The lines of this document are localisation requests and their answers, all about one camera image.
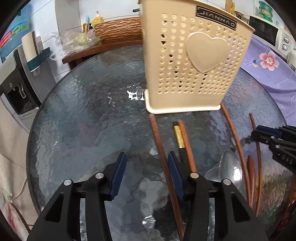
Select black chopstick gold band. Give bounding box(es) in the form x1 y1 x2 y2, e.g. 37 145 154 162
173 121 188 163

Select metal spoon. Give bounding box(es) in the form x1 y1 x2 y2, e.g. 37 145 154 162
204 150 243 189

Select purple floral cloth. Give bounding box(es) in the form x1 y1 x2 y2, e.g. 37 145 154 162
241 38 295 126

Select white microwave oven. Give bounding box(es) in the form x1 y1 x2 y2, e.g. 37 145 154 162
248 15 295 59

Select dark wooden counter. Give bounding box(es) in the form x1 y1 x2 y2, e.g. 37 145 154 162
62 38 142 70

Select water dispenser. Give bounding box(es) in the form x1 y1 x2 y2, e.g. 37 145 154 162
1 46 56 132

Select green stacked noodle cups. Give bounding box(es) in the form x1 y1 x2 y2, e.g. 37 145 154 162
258 1 273 22

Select beige plastic utensil holder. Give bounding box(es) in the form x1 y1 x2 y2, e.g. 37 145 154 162
139 0 254 114

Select clear plastic bag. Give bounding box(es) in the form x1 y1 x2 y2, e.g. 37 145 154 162
50 31 101 61

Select woven brown basin sink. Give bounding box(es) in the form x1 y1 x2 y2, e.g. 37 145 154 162
93 17 142 41

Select yellow soap bottle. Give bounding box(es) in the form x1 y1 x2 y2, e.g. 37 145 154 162
92 11 104 28

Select blue water jug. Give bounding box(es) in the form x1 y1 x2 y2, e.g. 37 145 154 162
1 4 32 59

